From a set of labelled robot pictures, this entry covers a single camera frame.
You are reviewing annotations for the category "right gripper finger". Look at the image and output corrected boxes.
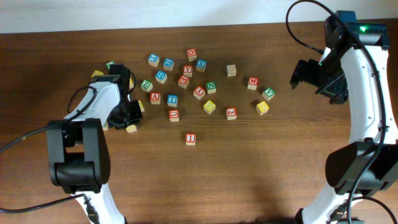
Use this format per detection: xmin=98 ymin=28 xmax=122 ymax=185
xmin=315 ymin=82 xmax=336 ymax=95
xmin=290 ymin=60 xmax=308 ymax=90

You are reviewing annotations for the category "yellow letter C block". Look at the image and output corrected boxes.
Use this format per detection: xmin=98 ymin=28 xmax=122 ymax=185
xmin=126 ymin=124 xmax=137 ymax=133

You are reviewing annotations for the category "red letter I block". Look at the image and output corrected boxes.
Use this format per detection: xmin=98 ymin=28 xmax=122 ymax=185
xmin=185 ymin=133 xmax=197 ymax=146

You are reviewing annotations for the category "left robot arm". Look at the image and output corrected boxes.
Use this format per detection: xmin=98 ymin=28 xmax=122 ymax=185
xmin=46 ymin=65 xmax=142 ymax=223

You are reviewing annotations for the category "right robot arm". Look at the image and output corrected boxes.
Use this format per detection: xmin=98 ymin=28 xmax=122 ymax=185
xmin=290 ymin=11 xmax=397 ymax=223

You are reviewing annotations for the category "yellow block middle left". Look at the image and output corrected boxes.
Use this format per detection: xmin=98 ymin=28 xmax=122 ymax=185
xmin=138 ymin=100 xmax=145 ymax=112

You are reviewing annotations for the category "green letter R block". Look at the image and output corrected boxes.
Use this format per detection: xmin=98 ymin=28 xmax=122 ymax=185
xmin=103 ymin=121 xmax=109 ymax=131

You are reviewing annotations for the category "yellow block upper middle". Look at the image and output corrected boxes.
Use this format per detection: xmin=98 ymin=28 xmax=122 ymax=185
xmin=129 ymin=78 xmax=134 ymax=89

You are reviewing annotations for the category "red letter A block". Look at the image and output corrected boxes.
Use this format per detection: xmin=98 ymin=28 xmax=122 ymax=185
xmin=150 ymin=92 xmax=161 ymax=105

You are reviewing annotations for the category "green letter Z block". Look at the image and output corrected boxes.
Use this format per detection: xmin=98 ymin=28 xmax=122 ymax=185
xmin=140 ymin=80 xmax=153 ymax=93

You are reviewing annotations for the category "green letter V block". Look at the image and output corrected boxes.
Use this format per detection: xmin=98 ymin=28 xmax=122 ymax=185
xmin=262 ymin=88 xmax=275 ymax=101

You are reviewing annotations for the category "red letter U block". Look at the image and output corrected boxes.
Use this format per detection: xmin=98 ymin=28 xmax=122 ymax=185
xmin=169 ymin=110 xmax=180 ymax=122

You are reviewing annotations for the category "blue letter T block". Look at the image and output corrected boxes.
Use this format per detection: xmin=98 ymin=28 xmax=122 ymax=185
xmin=167 ymin=95 xmax=178 ymax=107

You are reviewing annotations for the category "red letter M block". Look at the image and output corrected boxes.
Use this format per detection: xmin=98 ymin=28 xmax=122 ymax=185
xmin=248 ymin=77 xmax=259 ymax=90

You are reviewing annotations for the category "blue letter H block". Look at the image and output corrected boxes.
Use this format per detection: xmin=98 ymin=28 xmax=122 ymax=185
xmin=155 ymin=70 xmax=167 ymax=84

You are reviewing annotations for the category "yellow block far left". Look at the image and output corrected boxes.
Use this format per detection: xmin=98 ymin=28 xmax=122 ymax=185
xmin=91 ymin=70 xmax=104 ymax=78

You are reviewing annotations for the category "yellow letter S block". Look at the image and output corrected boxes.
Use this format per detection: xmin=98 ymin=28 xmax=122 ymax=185
xmin=256 ymin=101 xmax=269 ymax=115

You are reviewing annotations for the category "green letter J block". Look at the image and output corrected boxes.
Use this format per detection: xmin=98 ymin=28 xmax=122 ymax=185
xmin=106 ymin=61 xmax=116 ymax=70

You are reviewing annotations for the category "blue letter D block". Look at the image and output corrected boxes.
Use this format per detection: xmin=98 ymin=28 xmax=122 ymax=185
xmin=163 ymin=58 xmax=174 ymax=71

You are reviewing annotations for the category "red letter E block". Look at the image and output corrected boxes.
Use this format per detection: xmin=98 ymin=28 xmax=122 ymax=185
xmin=177 ymin=75 xmax=190 ymax=89

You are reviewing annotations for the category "plain wooden block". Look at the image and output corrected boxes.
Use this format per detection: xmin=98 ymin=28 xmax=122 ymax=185
xmin=226 ymin=65 xmax=236 ymax=77

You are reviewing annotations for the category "red letter Y block upper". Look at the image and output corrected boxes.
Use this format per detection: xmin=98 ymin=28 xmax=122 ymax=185
xmin=183 ymin=65 xmax=193 ymax=78

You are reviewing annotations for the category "red letter y block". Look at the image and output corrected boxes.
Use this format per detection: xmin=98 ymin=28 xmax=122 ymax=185
xmin=193 ymin=86 xmax=206 ymax=100
xmin=183 ymin=65 xmax=193 ymax=78

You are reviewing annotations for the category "red letter Y block lower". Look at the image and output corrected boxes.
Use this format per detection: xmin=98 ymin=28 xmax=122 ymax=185
xmin=193 ymin=86 xmax=206 ymax=100

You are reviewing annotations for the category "red number 3 block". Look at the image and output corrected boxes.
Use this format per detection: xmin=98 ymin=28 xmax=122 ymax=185
xmin=226 ymin=108 xmax=238 ymax=120

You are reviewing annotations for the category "yellow block centre right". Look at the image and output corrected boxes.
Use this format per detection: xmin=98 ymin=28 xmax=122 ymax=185
xmin=203 ymin=100 xmax=216 ymax=114

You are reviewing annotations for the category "red letter C block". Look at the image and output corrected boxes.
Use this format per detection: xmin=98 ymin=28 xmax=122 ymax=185
xmin=187 ymin=49 xmax=197 ymax=62

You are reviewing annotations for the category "green letter N block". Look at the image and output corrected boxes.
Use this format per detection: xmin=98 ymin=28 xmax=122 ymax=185
xmin=206 ymin=82 xmax=216 ymax=94

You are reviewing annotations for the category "blue letter X block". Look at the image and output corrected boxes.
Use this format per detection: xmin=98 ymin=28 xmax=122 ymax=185
xmin=196 ymin=59 xmax=207 ymax=72

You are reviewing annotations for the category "left black cable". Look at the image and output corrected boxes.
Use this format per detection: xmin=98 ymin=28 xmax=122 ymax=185
xmin=0 ymin=72 xmax=137 ymax=224

